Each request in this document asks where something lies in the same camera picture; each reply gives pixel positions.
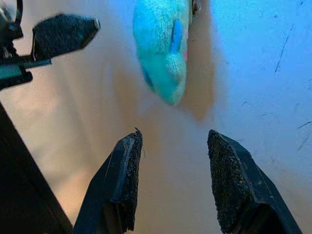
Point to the black flat panel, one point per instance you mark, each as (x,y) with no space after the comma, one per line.
(19,182)

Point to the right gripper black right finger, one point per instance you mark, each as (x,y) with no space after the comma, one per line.
(231,182)

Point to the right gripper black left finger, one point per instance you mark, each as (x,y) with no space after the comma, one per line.
(117,182)

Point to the white board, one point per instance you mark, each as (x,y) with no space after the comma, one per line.
(243,73)

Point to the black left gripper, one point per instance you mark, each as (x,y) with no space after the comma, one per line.
(12,75)

